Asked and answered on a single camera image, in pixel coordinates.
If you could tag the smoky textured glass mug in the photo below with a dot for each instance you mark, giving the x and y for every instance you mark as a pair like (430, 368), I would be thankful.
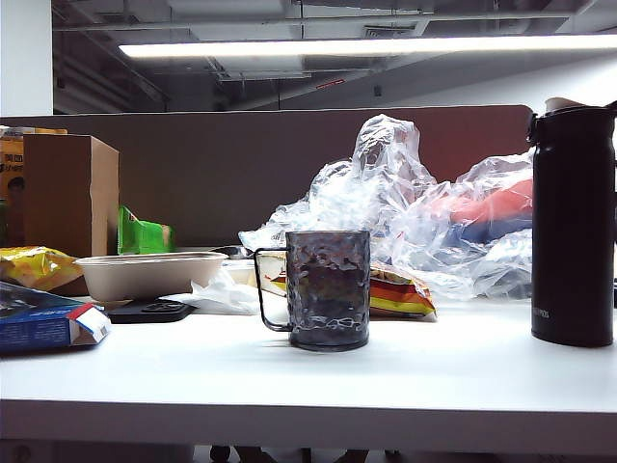
(328, 289)

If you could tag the beige paper pulp bowl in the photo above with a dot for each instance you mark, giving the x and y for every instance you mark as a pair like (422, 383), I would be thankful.
(140, 280)

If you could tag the blue cardboard box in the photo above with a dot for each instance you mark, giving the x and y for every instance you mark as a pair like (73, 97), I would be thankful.
(34, 328)

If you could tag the black thermos flask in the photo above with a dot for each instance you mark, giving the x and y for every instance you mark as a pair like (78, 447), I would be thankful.
(573, 217)

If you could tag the clear crumpled plastic bag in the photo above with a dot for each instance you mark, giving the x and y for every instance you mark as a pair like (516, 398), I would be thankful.
(434, 260)
(381, 159)

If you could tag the blue package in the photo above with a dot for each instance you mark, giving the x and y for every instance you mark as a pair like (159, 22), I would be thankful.
(501, 229)

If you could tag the brown cardboard box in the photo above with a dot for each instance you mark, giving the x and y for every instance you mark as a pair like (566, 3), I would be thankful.
(67, 193)

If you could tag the brown desk partition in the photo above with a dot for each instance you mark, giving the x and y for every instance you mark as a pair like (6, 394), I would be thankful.
(217, 169)

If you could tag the yellow chip bag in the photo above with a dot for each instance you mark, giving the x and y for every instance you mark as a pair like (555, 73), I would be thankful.
(34, 265)

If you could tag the red ceiling sign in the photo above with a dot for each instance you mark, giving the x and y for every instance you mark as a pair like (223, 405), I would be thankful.
(330, 84)

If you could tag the white plastic food container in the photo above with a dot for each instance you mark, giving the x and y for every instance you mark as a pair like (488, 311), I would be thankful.
(241, 272)

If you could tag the green snack package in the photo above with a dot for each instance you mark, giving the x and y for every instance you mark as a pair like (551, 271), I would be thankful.
(140, 236)

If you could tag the white crumpled tissue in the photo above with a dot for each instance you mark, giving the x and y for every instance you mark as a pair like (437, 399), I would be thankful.
(222, 296)

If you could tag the orange red package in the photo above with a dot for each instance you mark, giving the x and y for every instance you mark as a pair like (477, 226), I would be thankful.
(501, 198)

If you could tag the long ceiling light strip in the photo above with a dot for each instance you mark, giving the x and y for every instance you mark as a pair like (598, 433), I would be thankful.
(337, 46)

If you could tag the black phone case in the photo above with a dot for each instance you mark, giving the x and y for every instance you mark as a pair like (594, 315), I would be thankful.
(144, 313)

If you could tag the striped orange yellow snack bag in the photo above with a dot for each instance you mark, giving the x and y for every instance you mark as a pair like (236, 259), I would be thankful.
(400, 294)

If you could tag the ceiling air vent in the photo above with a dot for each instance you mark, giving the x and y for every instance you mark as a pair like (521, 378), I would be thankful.
(390, 31)

